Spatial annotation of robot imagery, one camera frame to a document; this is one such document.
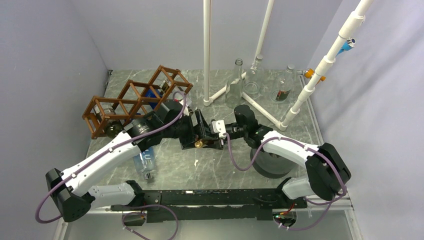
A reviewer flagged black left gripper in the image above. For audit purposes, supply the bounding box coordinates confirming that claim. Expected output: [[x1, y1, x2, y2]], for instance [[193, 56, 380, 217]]
[[162, 109, 218, 150]]

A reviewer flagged tall clear bottle black label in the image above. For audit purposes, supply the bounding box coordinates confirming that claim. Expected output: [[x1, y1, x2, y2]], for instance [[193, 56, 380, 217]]
[[225, 58, 243, 109]]

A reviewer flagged clear bottle red black label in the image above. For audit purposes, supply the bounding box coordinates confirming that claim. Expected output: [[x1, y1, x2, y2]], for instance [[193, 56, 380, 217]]
[[244, 54, 265, 96]]

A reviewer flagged dark wine bottle gold cap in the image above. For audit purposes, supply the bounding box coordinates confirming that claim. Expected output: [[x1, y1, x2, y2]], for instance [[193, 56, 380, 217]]
[[194, 140, 205, 148]]

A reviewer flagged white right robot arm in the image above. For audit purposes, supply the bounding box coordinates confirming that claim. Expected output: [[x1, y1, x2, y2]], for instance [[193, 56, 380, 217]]
[[213, 104, 352, 208]]

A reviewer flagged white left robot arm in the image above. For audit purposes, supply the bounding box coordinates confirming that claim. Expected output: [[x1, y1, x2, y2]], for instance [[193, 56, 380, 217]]
[[45, 100, 210, 223]]

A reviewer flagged clear bottle black cap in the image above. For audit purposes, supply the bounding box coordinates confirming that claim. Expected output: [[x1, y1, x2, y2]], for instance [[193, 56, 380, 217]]
[[159, 79, 194, 116]]

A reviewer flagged blue label clear bottle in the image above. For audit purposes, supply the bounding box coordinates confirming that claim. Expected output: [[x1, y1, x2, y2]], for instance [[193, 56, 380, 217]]
[[145, 86, 167, 112]]

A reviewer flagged brown wooden wine rack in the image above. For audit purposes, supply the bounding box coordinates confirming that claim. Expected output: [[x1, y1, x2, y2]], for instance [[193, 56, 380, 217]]
[[82, 65, 193, 140]]

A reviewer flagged dark bottle silver cap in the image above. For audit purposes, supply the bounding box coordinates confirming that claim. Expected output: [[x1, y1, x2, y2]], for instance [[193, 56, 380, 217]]
[[103, 120, 124, 139]]

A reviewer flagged black round perforated speaker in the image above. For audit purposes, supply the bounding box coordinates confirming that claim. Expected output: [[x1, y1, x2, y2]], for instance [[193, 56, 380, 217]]
[[252, 151, 297, 179]]

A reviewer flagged orange clip on pipe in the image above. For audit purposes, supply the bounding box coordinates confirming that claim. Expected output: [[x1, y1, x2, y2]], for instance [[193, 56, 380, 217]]
[[303, 68, 326, 82]]

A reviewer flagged blue clip on pipe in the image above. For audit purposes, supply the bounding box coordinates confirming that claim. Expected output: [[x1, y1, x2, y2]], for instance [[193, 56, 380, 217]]
[[336, 38, 356, 56]]

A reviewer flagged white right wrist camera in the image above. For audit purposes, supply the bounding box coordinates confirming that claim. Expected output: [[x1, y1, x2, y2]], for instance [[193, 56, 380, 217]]
[[210, 120, 227, 138]]

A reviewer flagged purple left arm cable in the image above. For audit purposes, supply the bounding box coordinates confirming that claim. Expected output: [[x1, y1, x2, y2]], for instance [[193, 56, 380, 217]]
[[34, 91, 188, 224]]

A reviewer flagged clear bottle by right wall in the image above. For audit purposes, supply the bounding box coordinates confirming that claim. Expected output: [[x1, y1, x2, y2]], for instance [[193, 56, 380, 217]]
[[270, 64, 297, 104]]

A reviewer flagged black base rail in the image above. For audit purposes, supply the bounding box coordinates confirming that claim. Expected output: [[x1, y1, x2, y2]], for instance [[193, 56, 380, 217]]
[[110, 188, 307, 224]]

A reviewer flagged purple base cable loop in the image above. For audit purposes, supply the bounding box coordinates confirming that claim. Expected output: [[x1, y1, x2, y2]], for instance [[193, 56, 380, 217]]
[[121, 203, 180, 240]]

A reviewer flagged white PVC pipe frame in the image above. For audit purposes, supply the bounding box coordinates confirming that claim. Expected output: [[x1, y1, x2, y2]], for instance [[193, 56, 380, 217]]
[[202, 0, 375, 132]]

